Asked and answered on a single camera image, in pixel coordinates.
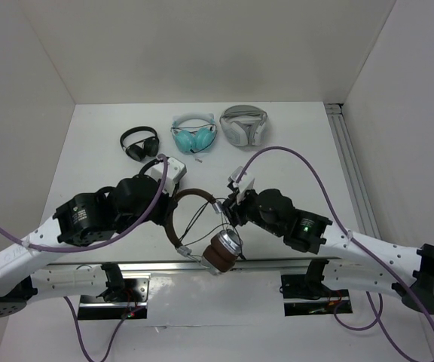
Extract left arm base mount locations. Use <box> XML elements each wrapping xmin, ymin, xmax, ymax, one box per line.
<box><xmin>77</xmin><ymin>273</ymin><xmax>150</xmax><ymax>321</ymax></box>

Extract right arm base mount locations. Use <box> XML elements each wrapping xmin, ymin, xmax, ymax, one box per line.
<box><xmin>280</xmin><ymin>274</ymin><xmax>353</xmax><ymax>317</ymax></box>

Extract black headphone cable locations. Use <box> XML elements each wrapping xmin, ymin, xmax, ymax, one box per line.
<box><xmin>177</xmin><ymin>195</ymin><xmax>246</xmax><ymax>261</ymax></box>

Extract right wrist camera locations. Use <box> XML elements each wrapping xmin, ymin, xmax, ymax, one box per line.
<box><xmin>226</xmin><ymin>166</ymin><xmax>255</xmax><ymax>206</ymax></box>

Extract brown silver headphones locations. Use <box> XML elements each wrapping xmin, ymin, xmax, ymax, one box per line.
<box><xmin>164</xmin><ymin>189</ymin><xmax>245</xmax><ymax>275</ymax></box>

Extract teal headphones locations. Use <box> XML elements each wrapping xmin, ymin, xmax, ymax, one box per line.
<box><xmin>170</xmin><ymin>112</ymin><xmax>217</xmax><ymax>154</ymax></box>

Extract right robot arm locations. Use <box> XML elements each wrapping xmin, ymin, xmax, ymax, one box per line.
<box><xmin>223</xmin><ymin>189</ymin><xmax>434</xmax><ymax>315</ymax></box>

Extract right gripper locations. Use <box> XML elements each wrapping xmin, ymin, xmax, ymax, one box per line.
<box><xmin>216</xmin><ymin>186</ymin><xmax>283</xmax><ymax>237</ymax></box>

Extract black headphones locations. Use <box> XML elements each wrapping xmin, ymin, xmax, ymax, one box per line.
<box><xmin>138</xmin><ymin>158</ymin><xmax>163</xmax><ymax>178</ymax></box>
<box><xmin>119</xmin><ymin>126</ymin><xmax>160</xmax><ymax>161</ymax></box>

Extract white grey gaming headset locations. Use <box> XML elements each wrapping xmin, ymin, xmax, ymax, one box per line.
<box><xmin>219</xmin><ymin>105</ymin><xmax>268</xmax><ymax>147</ymax></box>

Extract black headphones near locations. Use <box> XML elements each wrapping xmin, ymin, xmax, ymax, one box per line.
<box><xmin>138</xmin><ymin>158</ymin><xmax>163</xmax><ymax>178</ymax></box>

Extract black headphones far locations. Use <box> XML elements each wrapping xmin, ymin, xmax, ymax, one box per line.
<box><xmin>119</xmin><ymin>126</ymin><xmax>160</xmax><ymax>161</ymax></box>

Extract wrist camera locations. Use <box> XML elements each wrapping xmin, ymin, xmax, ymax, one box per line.
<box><xmin>149</xmin><ymin>157</ymin><xmax>187</xmax><ymax>196</ymax></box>
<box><xmin>226</xmin><ymin>166</ymin><xmax>255</xmax><ymax>206</ymax></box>

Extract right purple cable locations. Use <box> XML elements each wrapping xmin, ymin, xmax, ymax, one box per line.
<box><xmin>237</xmin><ymin>146</ymin><xmax>434</xmax><ymax>362</ymax></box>

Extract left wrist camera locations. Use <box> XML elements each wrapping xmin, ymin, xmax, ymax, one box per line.
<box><xmin>149</xmin><ymin>157</ymin><xmax>187</xmax><ymax>196</ymax></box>

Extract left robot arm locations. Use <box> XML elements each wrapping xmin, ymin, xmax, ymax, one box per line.
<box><xmin>0</xmin><ymin>176</ymin><xmax>179</xmax><ymax>318</ymax></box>

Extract aluminium rail right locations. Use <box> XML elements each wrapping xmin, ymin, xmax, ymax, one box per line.
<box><xmin>324</xmin><ymin>103</ymin><xmax>381</xmax><ymax>239</ymax></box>

